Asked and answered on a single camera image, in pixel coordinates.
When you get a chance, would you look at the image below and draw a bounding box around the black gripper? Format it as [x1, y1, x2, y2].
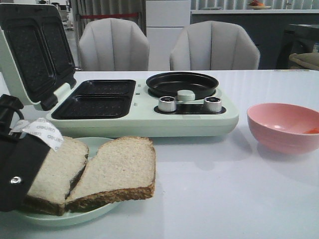
[0, 94, 64, 212]

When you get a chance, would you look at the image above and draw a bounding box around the bread slice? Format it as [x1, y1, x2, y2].
[22, 136, 89, 216]
[66, 136, 156, 212]

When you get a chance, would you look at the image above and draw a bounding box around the green breakfast maker lid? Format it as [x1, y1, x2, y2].
[0, 3, 76, 111]

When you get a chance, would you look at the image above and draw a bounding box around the pink bowl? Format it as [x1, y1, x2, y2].
[247, 103, 319, 154]

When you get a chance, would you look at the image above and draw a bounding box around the orange shrimp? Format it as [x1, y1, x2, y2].
[305, 127, 319, 134]

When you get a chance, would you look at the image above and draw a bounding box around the green breakfast maker base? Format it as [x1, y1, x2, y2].
[46, 79, 239, 137]

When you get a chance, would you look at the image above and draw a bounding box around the light green plate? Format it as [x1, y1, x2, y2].
[13, 137, 120, 227]

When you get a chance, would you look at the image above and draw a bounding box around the left grey chair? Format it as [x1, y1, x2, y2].
[78, 18, 150, 71]

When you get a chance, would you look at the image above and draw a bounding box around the grey chair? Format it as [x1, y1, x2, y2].
[78, 18, 150, 71]
[169, 20, 260, 71]

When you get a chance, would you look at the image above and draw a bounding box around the left silver control knob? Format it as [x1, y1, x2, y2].
[158, 96, 176, 113]

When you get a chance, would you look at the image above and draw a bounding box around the silver control knob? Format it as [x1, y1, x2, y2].
[158, 96, 176, 113]
[204, 96, 222, 113]

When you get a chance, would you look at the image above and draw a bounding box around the black round frying pan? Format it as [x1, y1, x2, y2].
[146, 72, 219, 100]

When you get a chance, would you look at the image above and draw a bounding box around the red barrier belt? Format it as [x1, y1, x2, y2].
[79, 12, 139, 19]

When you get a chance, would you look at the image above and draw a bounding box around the right silver control knob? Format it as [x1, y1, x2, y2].
[204, 96, 222, 113]

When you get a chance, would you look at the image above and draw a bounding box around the white cabinet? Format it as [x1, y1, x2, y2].
[146, 0, 191, 71]

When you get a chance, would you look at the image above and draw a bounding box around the right grey chair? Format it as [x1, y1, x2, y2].
[169, 20, 260, 71]

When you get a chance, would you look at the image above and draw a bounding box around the fruit plate on counter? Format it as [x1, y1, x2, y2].
[247, 0, 271, 10]

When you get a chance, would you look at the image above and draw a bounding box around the dark grey counter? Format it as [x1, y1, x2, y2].
[190, 9, 319, 70]

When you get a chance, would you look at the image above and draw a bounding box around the beige sofa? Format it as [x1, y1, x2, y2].
[289, 52, 319, 70]

